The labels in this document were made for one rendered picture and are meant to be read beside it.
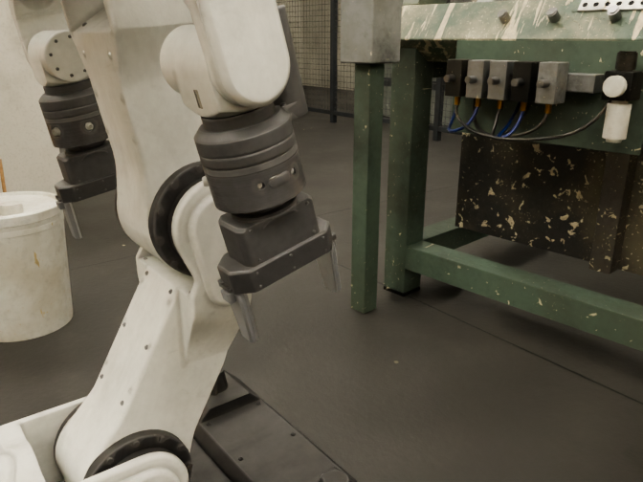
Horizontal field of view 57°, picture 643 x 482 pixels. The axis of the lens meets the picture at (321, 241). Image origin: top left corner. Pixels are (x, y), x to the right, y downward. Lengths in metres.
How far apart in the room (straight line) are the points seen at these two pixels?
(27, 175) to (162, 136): 2.47
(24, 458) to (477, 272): 1.31
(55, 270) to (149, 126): 1.21
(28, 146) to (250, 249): 2.63
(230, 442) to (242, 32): 0.72
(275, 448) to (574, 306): 0.94
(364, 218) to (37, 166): 1.86
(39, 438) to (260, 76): 0.62
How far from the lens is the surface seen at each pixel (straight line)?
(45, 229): 1.80
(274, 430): 1.04
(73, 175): 0.93
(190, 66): 0.51
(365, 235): 1.76
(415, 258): 1.91
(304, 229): 0.57
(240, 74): 0.47
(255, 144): 0.50
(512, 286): 1.73
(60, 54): 0.87
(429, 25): 1.78
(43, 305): 1.87
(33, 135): 3.12
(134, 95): 0.67
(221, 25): 0.46
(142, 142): 0.68
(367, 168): 1.71
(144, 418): 0.80
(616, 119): 1.43
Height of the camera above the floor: 0.82
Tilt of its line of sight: 19 degrees down
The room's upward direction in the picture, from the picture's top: straight up
